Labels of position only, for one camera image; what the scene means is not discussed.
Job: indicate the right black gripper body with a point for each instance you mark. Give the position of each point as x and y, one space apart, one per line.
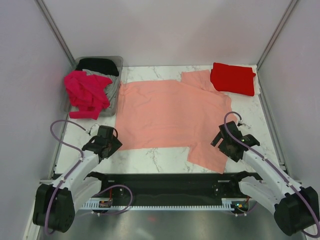
223 146

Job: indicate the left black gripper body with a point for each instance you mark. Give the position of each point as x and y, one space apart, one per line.
113 144

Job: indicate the grey plastic bin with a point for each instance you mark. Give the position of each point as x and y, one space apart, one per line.
118 60

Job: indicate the magenta t shirt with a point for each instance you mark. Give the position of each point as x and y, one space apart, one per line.
87 94

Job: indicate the salmon pink t shirt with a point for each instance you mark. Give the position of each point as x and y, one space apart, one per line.
174 113

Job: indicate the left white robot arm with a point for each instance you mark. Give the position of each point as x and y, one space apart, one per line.
57 203

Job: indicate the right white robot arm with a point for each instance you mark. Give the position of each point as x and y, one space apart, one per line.
294 207

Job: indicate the grey t shirt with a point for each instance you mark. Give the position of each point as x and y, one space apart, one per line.
111 89

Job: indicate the folded white t shirt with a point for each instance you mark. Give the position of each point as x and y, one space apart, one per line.
257 85

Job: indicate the folded red t shirt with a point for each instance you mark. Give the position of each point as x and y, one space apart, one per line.
216 76

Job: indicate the black t shirt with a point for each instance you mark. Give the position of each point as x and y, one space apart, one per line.
101 65

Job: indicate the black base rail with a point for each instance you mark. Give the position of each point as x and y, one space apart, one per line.
171 189

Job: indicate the white slotted cable duct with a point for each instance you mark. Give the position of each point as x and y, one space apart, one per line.
225 204

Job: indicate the left aluminium frame post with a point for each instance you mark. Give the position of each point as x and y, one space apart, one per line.
56 32

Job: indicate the aluminium frame post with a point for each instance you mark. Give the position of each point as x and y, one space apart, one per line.
277 32
56 32

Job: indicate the right aluminium frame post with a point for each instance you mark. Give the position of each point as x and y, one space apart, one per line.
277 32

